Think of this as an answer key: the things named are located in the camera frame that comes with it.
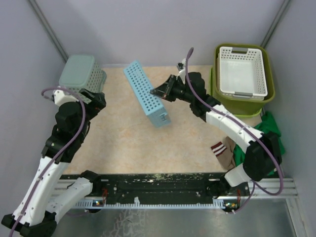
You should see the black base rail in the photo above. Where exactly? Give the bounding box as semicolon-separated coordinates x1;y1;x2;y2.
90;173;235;204

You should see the aluminium frame post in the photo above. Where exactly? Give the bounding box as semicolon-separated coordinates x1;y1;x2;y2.
26;0;69;63
260;0;292;48

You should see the white slotted cable duct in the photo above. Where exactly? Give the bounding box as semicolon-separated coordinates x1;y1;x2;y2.
73;196;237;210

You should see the green plastic tub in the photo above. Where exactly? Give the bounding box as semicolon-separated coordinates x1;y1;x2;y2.
212;43;276;116

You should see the green cloth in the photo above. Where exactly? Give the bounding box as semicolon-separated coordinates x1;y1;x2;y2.
233;112;285;181

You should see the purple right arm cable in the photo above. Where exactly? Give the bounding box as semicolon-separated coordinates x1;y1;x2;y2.
185;47;284;214

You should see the aluminium frame post left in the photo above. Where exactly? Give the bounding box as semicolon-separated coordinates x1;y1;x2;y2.
26;0;69;63

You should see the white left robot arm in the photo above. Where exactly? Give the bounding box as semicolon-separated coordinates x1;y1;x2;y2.
1;87;106;237

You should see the green tub lid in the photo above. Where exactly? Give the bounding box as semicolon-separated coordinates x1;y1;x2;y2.
208;66;262;119

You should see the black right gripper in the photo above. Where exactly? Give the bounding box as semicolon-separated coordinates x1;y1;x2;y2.
151;75;194;104

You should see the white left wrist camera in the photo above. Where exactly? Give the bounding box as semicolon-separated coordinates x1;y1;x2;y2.
53;90;79;106

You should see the aluminium frame post right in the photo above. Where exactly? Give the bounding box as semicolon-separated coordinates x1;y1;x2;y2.
260;0;292;48

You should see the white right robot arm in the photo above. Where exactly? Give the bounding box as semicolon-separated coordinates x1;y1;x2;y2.
150;72;282;196

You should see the large teal perforated basket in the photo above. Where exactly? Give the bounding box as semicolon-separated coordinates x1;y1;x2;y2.
59;54;107;93

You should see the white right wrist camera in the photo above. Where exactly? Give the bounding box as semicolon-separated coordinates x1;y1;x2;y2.
177;58;186;84

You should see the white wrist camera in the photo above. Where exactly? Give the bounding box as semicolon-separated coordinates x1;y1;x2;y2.
53;90;79;106
177;58;186;84

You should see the light blue perforated basket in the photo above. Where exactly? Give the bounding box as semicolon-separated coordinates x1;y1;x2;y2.
123;60;171;127

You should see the white basket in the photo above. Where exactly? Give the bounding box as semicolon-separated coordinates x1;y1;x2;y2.
217;46;268;101

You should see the beige striped sock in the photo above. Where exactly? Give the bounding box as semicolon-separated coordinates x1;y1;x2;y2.
211;137;236;170

